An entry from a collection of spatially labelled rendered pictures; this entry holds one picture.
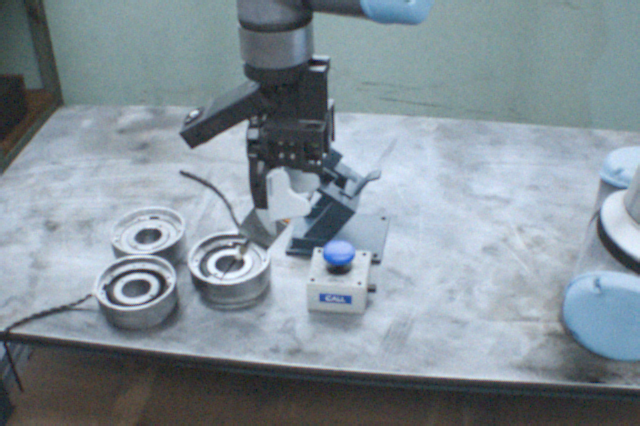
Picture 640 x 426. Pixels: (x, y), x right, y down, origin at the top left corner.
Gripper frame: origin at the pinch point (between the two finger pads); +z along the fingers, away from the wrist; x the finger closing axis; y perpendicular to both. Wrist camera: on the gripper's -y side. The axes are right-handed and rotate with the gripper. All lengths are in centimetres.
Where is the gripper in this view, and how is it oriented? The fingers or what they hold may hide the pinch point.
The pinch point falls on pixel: (269, 217)
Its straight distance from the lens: 92.6
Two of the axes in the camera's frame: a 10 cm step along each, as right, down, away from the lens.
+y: 9.8, 0.9, -1.8
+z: 0.3, 8.1, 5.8
